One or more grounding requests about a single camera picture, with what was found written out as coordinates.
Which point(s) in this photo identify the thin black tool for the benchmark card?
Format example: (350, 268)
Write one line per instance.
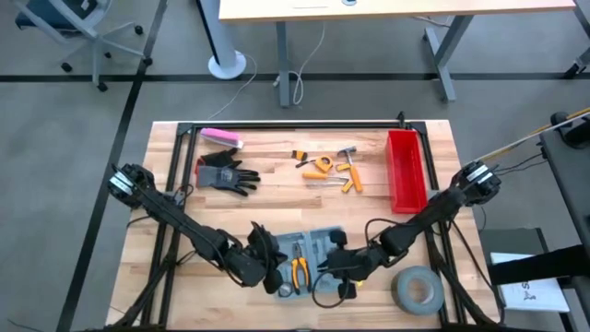
(302, 164)

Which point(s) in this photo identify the grey duct tape roll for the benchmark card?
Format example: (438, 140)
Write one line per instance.
(401, 290)

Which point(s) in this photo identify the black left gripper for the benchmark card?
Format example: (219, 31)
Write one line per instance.
(251, 265)

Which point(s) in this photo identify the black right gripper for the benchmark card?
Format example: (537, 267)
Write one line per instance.
(355, 265)

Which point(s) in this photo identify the dark grey cabinet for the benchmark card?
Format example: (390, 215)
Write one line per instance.
(571, 193)

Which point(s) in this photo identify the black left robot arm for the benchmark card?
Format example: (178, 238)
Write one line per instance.
(175, 216)

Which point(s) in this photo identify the grey round object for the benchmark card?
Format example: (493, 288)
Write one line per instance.
(349, 2)

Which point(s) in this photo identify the grey pole with white base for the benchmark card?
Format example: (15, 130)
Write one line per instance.
(226, 64)

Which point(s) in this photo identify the yellow black bit holder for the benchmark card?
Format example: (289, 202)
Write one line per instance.
(300, 155)

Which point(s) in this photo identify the red plastic bin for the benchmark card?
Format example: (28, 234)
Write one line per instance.
(405, 170)

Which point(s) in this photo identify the wooden desk with grey legs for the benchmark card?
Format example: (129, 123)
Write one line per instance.
(415, 9)

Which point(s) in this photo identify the grey black work glove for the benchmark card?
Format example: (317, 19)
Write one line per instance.
(226, 177)

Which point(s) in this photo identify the black aluminium table frame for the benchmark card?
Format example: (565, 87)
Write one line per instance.
(299, 125)

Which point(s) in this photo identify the pink flat package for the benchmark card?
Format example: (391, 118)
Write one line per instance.
(219, 136)

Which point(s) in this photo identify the white yellow rod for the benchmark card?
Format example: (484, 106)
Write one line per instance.
(530, 137)

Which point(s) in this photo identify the yellow tape measure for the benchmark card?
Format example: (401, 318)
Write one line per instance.
(324, 164)

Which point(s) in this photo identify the grey plastic tool case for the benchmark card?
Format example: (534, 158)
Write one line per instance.
(318, 244)

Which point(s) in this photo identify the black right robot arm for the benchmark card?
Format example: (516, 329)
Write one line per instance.
(438, 207)

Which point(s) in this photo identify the small white block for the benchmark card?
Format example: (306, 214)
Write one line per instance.
(240, 144)

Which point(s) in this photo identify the black red work glove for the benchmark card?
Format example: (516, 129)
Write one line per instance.
(221, 157)

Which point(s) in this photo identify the white paper sheet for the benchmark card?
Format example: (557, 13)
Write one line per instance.
(534, 295)

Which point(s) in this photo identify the white frame office chair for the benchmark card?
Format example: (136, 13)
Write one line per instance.
(94, 37)

